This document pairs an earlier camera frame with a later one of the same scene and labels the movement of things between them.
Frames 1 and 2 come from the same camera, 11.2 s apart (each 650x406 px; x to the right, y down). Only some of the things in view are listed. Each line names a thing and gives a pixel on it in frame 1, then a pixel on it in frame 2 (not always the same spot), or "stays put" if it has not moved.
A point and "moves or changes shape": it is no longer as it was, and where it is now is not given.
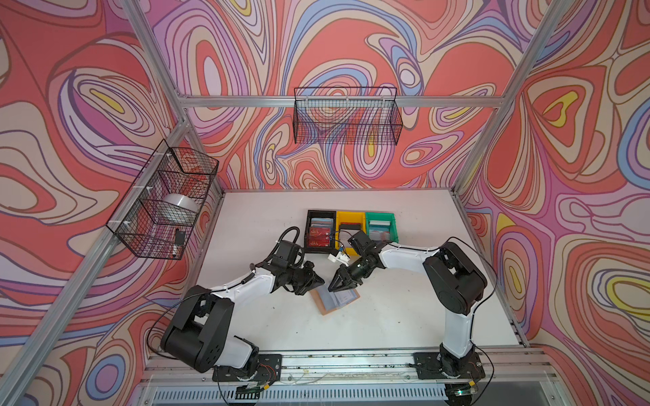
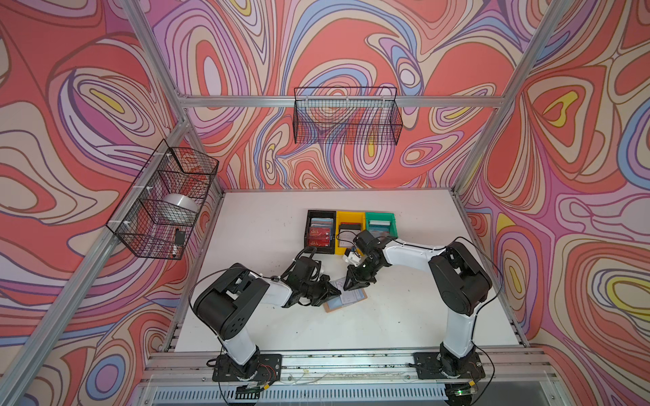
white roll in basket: x=177 y=209 stays put
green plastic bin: x=382 y=226 stays put
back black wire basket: x=346 y=115 stays put
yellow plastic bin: x=349 y=216 stays put
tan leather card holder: x=328 y=301 moves or changes shape
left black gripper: x=312 y=280 to x=326 y=288
